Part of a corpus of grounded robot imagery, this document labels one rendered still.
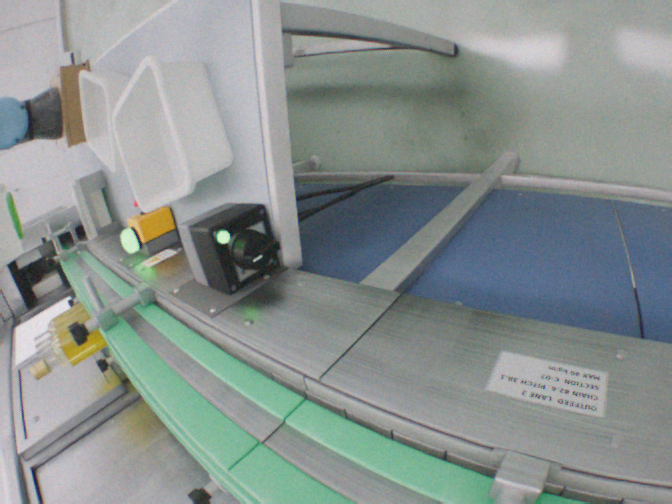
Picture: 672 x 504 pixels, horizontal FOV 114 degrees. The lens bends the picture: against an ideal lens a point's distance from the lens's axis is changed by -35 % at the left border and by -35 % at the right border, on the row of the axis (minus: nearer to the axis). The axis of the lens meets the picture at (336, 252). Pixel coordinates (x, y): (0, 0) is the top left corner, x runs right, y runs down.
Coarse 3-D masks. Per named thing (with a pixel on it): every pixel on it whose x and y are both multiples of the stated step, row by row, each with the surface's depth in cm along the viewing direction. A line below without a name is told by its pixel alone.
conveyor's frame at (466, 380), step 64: (192, 320) 34; (256, 320) 30; (320, 320) 29; (384, 320) 27; (448, 320) 25; (512, 320) 24; (320, 384) 22; (384, 384) 21; (448, 384) 20; (512, 384) 18; (576, 384) 16; (640, 384) 14; (448, 448) 17; (512, 448) 14; (576, 448) 13; (640, 448) 11
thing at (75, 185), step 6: (72, 186) 86; (78, 186) 77; (72, 192) 87; (78, 192) 78; (78, 198) 89; (84, 198) 80; (78, 204) 89; (84, 204) 79; (78, 210) 90; (84, 210) 80; (84, 216) 92; (90, 216) 82; (84, 222) 92; (90, 222) 82; (84, 228) 93; (90, 228) 94; (90, 234) 94; (96, 234) 84
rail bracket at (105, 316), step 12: (144, 288) 40; (96, 300) 35; (132, 300) 39; (144, 300) 40; (96, 312) 35; (108, 312) 36; (120, 312) 38; (72, 324) 33; (84, 324) 34; (96, 324) 35; (108, 324) 36; (72, 336) 32; (84, 336) 33
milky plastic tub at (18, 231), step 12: (0, 192) 44; (0, 204) 44; (12, 204) 56; (0, 216) 44; (12, 216) 48; (0, 228) 45; (12, 228) 47; (0, 240) 45; (12, 240) 47; (0, 252) 45; (12, 252) 48; (0, 264) 46
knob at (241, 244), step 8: (240, 232) 35; (248, 232) 35; (256, 232) 35; (240, 240) 34; (248, 240) 34; (256, 240) 35; (264, 240) 35; (272, 240) 36; (232, 248) 34; (240, 248) 34; (248, 248) 34; (256, 248) 35; (264, 248) 34; (272, 248) 35; (280, 248) 36; (232, 256) 35; (240, 256) 34; (248, 256) 33; (256, 256) 33; (264, 256) 34; (240, 264) 35; (248, 264) 34; (256, 264) 35; (264, 264) 36
